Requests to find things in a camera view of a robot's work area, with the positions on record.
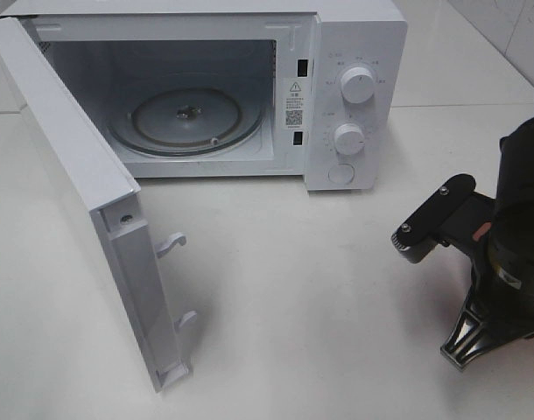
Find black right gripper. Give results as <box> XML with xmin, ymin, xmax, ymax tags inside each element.
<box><xmin>440</xmin><ymin>192</ymin><xmax>534</xmax><ymax>371</ymax></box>

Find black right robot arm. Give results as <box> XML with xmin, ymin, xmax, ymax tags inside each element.
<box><xmin>440</xmin><ymin>117</ymin><xmax>534</xmax><ymax>370</ymax></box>

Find white microwave knob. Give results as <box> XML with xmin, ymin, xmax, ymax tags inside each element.
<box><xmin>334</xmin><ymin>123</ymin><xmax>365</xmax><ymax>156</ymax></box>
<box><xmin>340</xmin><ymin>64</ymin><xmax>376</xmax><ymax>104</ymax></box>

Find glass microwave turntable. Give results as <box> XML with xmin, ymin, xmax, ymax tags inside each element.
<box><xmin>108</xmin><ymin>87</ymin><xmax>265</xmax><ymax>157</ymax></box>

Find white lower microwave knob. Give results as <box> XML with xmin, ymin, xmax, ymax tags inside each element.
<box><xmin>334</xmin><ymin>123</ymin><xmax>365</xmax><ymax>156</ymax></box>

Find white microwave oven body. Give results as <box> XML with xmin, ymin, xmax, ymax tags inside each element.
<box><xmin>0</xmin><ymin>1</ymin><xmax>407</xmax><ymax>191</ymax></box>

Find white upper microwave knob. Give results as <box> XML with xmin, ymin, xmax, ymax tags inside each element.
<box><xmin>340</xmin><ymin>64</ymin><xmax>376</xmax><ymax>104</ymax></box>

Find white round door-release button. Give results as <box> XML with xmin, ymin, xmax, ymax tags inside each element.
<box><xmin>328</xmin><ymin>164</ymin><xmax>355</xmax><ymax>185</ymax></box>

